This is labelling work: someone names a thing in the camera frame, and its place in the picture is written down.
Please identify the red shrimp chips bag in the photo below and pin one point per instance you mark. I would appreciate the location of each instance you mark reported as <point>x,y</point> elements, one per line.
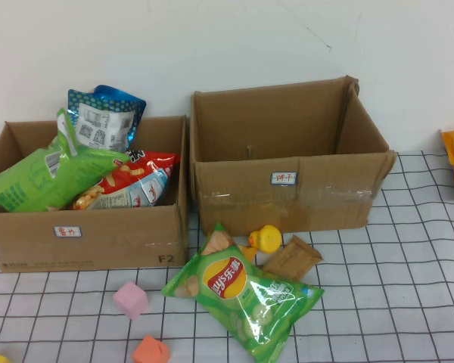
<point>143,177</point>

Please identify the small yellow cracker packet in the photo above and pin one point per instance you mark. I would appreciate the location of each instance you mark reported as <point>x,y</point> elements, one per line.
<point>248,252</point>

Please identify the yellow rubber duck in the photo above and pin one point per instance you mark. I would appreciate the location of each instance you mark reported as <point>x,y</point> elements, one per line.
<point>268,238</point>

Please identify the large taped cardboard box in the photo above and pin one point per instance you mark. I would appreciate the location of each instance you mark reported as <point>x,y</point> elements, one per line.
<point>325,204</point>

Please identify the green Lay's cucumber chips bag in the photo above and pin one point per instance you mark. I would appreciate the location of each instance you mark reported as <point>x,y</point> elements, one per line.
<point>227,283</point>

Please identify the brown biscuit packet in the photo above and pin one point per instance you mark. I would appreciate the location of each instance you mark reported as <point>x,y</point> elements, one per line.
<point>291,261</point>

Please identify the pink foam cube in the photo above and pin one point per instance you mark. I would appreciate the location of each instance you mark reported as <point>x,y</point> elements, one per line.
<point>130,300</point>

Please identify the green chips bag with barcode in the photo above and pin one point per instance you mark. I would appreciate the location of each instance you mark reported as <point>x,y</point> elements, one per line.
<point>30,177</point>

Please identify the white grid tablecloth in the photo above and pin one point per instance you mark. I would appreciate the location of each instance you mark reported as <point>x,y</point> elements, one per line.
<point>401,283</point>

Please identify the orange foam cube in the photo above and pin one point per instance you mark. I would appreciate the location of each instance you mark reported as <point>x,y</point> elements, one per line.
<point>149,351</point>

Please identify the blue dotted snack pouch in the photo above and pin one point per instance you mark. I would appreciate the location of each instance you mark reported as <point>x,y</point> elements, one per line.
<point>106,125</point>

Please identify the cardboard box marked F2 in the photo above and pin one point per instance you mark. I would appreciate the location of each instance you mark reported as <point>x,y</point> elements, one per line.
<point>117,242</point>

